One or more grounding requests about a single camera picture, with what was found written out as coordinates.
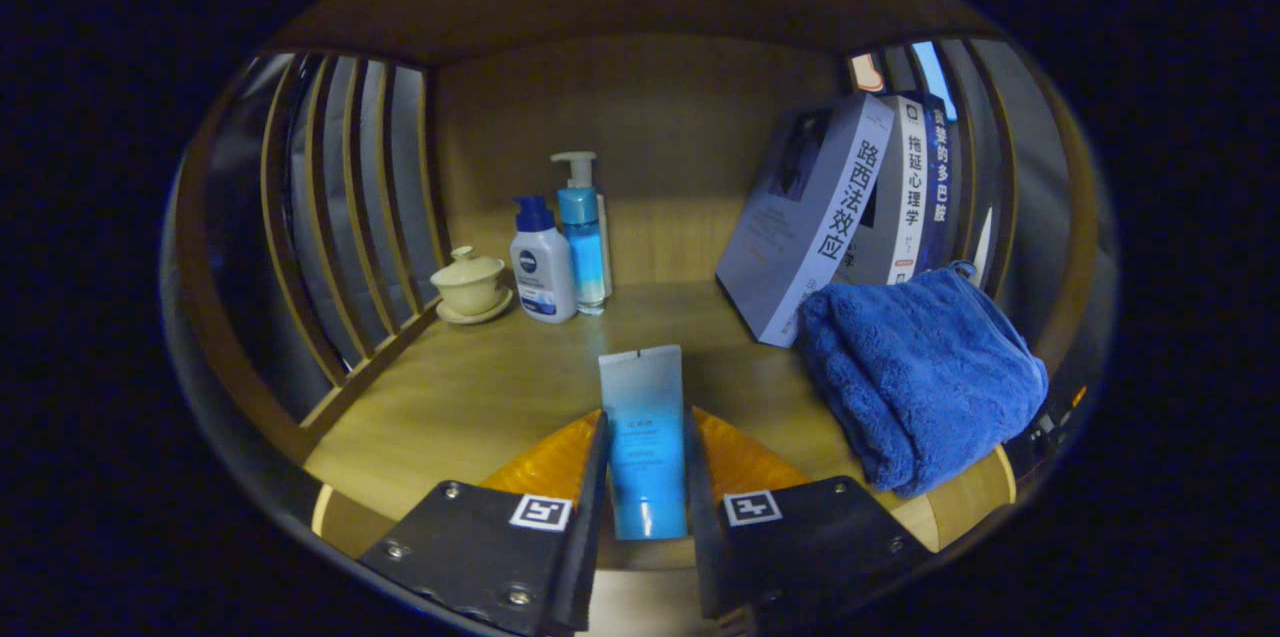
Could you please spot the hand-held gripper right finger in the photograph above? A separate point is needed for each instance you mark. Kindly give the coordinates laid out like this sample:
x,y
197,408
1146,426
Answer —
x,y
810,547

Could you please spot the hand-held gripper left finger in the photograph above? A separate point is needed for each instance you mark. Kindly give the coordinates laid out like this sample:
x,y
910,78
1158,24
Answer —
x,y
490,557

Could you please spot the blue cosmetic tube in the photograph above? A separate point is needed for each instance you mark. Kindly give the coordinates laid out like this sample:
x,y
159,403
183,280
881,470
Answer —
x,y
642,437

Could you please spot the wooden countertop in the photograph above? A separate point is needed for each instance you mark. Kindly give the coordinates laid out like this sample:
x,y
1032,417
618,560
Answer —
x,y
500,387

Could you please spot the wooden cabinet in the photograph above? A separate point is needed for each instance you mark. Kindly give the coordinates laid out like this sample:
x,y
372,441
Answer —
x,y
640,117

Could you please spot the blue towel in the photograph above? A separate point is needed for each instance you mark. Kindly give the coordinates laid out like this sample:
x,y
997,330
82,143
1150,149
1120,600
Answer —
x,y
920,377

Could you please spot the cream lidded tea cup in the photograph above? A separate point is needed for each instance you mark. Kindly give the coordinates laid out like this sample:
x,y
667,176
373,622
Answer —
x,y
468,285

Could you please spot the white bottle with blue cap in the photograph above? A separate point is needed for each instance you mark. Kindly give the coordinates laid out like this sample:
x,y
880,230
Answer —
x,y
543,277

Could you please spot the grey book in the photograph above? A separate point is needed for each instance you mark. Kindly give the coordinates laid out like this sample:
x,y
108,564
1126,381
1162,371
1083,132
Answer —
x,y
800,237

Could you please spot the blue pump bottle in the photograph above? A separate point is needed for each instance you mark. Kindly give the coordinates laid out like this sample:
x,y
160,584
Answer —
x,y
585,247

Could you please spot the dark blue book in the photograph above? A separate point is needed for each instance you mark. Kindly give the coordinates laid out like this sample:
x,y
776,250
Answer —
x,y
938,187

